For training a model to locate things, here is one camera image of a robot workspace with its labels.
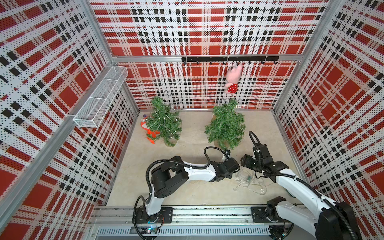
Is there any small green christmas tree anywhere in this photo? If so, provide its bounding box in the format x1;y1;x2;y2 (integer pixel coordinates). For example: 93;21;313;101
205;99;246;150
145;95;183;148

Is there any clear star string light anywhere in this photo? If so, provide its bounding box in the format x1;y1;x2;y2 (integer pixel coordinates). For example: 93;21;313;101
143;103;184;145

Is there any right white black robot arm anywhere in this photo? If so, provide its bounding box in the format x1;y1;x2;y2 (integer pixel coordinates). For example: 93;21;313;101
241;131;362;240

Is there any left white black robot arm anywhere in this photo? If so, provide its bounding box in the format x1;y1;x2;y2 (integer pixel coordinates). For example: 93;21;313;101
132;146;240;224

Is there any red shark plush toy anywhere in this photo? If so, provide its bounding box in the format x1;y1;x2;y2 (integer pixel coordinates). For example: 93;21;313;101
140;115;160;144

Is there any pink pig plush toy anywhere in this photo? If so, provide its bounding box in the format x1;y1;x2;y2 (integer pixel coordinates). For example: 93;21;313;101
225;64;243;94

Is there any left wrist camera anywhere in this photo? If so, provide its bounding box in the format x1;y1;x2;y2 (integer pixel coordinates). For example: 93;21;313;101
224;150;231;161

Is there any black wall hook rail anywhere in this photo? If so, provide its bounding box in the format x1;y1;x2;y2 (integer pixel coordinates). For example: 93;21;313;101
181;56;280;63

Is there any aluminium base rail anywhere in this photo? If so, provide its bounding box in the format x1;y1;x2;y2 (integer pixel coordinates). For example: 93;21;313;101
86;204;337;238

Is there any white wire mesh basket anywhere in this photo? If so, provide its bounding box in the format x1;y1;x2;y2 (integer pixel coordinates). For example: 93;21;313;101
74;66;128;128

